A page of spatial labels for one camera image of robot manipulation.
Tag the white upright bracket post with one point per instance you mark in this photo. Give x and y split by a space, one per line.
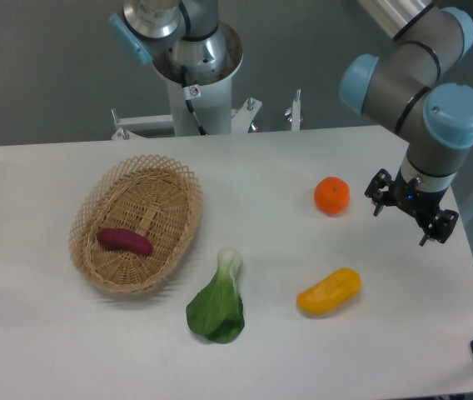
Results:
293 115

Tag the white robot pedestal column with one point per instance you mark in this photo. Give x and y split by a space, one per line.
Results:
208 106

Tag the white metal frame bracket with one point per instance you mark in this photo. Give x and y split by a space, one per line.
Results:
128 127

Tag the orange mandarin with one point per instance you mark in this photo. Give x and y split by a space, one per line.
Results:
332 195

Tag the purple sweet potato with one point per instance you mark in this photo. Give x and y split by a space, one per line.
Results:
124 239

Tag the oval woven wicker basket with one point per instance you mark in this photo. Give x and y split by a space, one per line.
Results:
154 196

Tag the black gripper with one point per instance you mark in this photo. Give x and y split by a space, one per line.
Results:
437 224

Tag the green bok choy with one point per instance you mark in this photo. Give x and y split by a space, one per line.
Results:
216 312

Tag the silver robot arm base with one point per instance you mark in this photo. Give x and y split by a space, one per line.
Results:
185 41

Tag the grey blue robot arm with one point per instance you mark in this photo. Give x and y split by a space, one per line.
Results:
403 93

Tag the yellow mango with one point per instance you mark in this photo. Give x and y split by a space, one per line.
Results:
330 293

